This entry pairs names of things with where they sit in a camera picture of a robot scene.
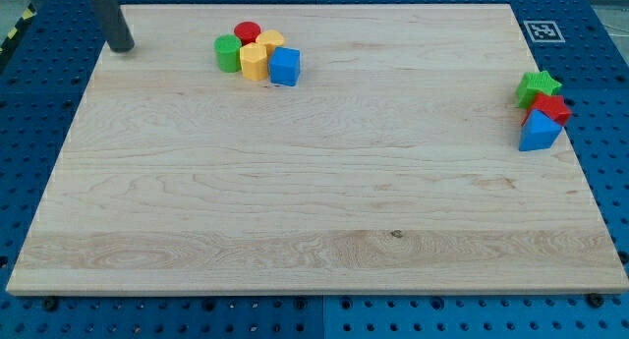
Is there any blue cube block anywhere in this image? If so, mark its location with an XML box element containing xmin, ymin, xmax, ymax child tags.
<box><xmin>269</xmin><ymin>47</ymin><xmax>301</xmax><ymax>86</ymax></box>

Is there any light wooden board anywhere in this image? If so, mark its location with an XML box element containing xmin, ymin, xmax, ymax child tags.
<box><xmin>7</xmin><ymin>4</ymin><xmax>628</xmax><ymax>296</ymax></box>

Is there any yellow hexagon block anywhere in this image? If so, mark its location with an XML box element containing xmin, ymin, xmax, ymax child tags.
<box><xmin>240</xmin><ymin>42</ymin><xmax>268</xmax><ymax>81</ymax></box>

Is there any yellow rounded block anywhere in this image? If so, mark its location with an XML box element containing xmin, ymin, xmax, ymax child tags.
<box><xmin>256</xmin><ymin>29</ymin><xmax>285</xmax><ymax>57</ymax></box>

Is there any green cylinder block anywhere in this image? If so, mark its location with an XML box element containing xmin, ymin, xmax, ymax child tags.
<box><xmin>213</xmin><ymin>34</ymin><xmax>242</xmax><ymax>73</ymax></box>

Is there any red cylinder block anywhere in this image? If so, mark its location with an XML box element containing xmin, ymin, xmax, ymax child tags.
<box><xmin>233</xmin><ymin>21</ymin><xmax>261</xmax><ymax>46</ymax></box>

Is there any blue triangle block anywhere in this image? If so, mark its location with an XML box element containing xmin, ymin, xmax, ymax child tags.
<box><xmin>519</xmin><ymin>109</ymin><xmax>563</xmax><ymax>151</ymax></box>

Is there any green star block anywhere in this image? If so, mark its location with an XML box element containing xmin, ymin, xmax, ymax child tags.
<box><xmin>516</xmin><ymin>71</ymin><xmax>562</xmax><ymax>109</ymax></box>

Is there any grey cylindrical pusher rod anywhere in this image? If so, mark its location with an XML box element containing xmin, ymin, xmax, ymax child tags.
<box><xmin>88</xmin><ymin>0</ymin><xmax>135</xmax><ymax>53</ymax></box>

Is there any red star block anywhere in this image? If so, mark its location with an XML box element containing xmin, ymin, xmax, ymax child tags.
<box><xmin>521</xmin><ymin>92</ymin><xmax>572</xmax><ymax>127</ymax></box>

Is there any white fiducial marker tag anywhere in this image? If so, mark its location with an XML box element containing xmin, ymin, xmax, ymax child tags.
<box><xmin>523</xmin><ymin>20</ymin><xmax>565</xmax><ymax>43</ymax></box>

